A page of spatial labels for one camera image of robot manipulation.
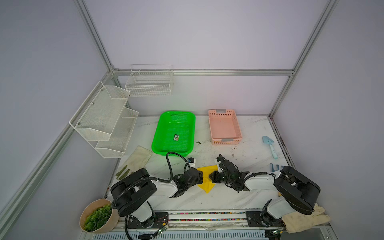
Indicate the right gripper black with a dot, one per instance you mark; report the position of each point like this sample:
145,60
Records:
214,179

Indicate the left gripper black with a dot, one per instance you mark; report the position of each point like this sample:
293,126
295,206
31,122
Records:
200,178

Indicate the yellow paper napkin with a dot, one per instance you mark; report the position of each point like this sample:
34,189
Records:
207,184

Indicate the pink plastic basket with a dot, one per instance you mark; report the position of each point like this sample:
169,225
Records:
224,127

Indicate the green plastic basket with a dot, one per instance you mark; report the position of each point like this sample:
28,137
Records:
175,132

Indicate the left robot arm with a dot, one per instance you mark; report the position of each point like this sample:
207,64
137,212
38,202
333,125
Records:
130,195

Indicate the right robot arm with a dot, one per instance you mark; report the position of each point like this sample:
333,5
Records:
297,192

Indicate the blue yellow garden rake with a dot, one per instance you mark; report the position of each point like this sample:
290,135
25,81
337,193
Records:
275,167

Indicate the light blue garden trowel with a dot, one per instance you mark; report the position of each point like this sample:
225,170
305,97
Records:
268,141

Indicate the cream work glove right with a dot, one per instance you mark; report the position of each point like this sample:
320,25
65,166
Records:
297,222

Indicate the paper bag with greens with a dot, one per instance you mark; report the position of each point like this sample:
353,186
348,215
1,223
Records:
99,217

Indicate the white mesh two-tier shelf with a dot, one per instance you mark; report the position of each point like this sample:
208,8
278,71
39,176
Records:
105,121

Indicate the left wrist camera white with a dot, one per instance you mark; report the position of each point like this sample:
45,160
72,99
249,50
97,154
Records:
191,163

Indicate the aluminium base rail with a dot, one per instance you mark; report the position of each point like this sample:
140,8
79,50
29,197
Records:
208,218

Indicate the white wire basket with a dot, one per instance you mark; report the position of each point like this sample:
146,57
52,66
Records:
150,80

